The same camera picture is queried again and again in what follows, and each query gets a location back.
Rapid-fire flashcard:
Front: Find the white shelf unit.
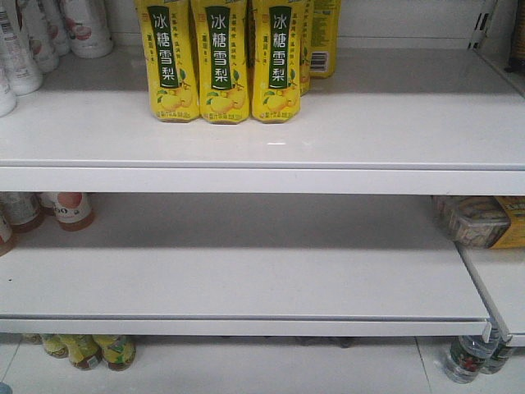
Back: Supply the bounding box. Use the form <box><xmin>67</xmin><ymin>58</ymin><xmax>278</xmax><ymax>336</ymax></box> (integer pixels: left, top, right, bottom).
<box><xmin>1</xmin><ymin>1</ymin><xmax>524</xmax><ymax>346</ymax></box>

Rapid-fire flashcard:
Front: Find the white lychee drink bottle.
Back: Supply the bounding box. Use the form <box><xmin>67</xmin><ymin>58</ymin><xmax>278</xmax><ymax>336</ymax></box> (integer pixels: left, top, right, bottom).
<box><xmin>60</xmin><ymin>0</ymin><xmax>113</xmax><ymax>58</ymax></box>

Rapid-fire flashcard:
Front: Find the clear plastic snack box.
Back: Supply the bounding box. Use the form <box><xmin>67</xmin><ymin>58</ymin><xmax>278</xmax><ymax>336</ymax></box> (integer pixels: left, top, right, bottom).
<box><xmin>432</xmin><ymin>195</ymin><xmax>510</xmax><ymax>249</ymax></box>

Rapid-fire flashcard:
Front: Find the yellow snack box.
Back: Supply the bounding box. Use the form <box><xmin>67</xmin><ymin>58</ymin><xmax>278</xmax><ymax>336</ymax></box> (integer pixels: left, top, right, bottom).
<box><xmin>491</xmin><ymin>196</ymin><xmax>524</xmax><ymax>249</ymax></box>

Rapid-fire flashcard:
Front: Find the clear water bottle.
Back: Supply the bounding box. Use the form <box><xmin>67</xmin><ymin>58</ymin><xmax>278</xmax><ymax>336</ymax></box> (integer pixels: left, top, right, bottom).
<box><xmin>444</xmin><ymin>336</ymin><xmax>498</xmax><ymax>384</ymax></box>

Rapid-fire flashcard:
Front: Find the yellow pear drink bottle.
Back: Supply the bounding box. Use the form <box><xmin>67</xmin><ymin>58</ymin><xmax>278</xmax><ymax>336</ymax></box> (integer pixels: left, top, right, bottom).
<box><xmin>310</xmin><ymin>0</ymin><xmax>341</xmax><ymax>78</ymax></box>
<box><xmin>251</xmin><ymin>0</ymin><xmax>305</xmax><ymax>123</ymax></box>
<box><xmin>135</xmin><ymin>1</ymin><xmax>200</xmax><ymax>122</ymax></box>
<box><xmin>191</xmin><ymin>1</ymin><xmax>250</xmax><ymax>124</ymax></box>

